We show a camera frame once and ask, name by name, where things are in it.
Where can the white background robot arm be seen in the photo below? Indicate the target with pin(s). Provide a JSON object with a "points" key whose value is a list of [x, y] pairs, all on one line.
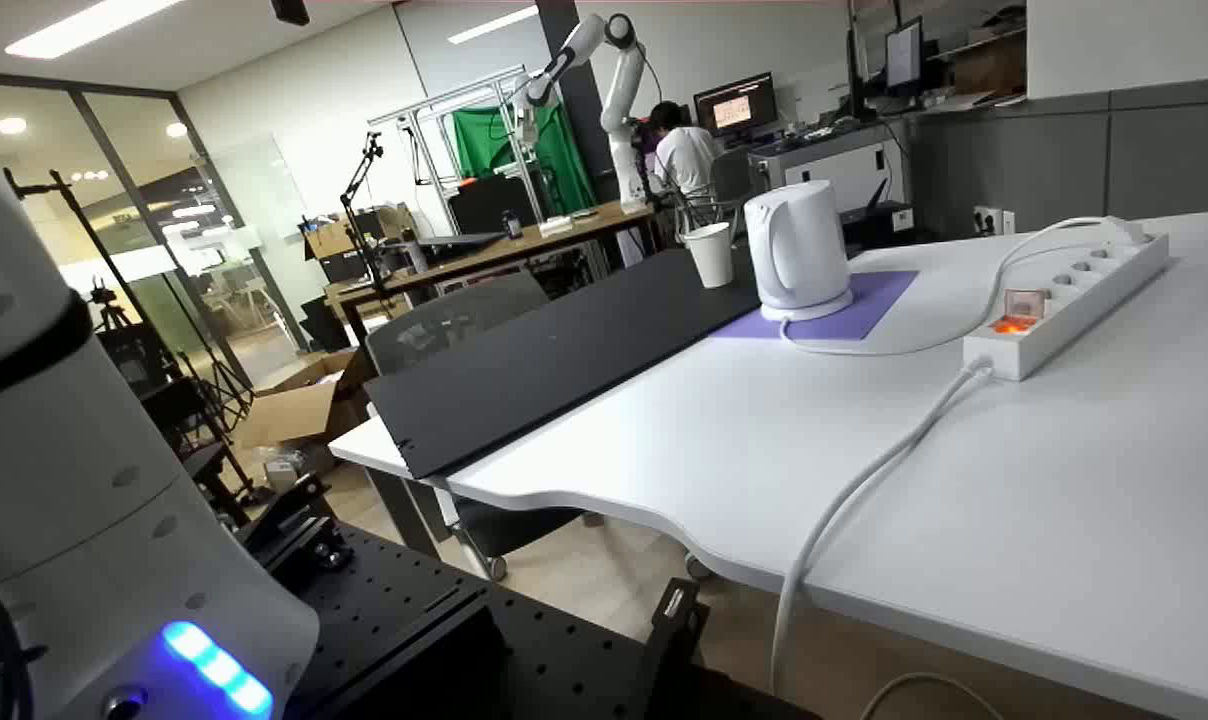
{"points": [[619, 33]]}

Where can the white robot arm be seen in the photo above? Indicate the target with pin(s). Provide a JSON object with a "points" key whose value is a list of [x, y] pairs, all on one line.
{"points": [[123, 589]]}

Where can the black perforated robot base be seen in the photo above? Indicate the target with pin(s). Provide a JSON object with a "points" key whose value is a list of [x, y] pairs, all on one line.
{"points": [[408, 637]]}

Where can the white electric kettle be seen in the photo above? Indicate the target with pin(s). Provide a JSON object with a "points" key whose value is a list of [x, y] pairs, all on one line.
{"points": [[797, 249]]}

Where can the wooden background table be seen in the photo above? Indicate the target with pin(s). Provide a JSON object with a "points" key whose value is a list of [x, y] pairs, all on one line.
{"points": [[535, 243]]}

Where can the white paper cup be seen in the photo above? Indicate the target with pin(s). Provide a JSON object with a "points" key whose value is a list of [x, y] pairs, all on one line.
{"points": [[711, 252]]}

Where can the dark grey desk divider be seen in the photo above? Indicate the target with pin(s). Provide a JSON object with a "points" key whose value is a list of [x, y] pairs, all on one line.
{"points": [[510, 381]]}

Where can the person in white shirt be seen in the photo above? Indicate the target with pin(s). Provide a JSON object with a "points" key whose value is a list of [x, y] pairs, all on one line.
{"points": [[680, 167]]}

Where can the purple mat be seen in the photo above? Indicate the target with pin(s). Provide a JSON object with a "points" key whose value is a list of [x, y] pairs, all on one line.
{"points": [[874, 298]]}

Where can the computer monitor orange screen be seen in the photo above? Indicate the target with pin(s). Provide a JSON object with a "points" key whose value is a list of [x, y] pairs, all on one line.
{"points": [[738, 107]]}

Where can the cardboard box on floor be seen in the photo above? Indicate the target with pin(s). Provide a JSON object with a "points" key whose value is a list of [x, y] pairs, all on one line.
{"points": [[318, 400]]}

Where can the white power strip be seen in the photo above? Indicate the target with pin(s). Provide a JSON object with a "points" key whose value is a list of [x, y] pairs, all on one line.
{"points": [[1063, 294]]}

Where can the black monitor on shelf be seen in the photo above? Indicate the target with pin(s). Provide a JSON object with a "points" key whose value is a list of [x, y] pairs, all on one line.
{"points": [[906, 56]]}

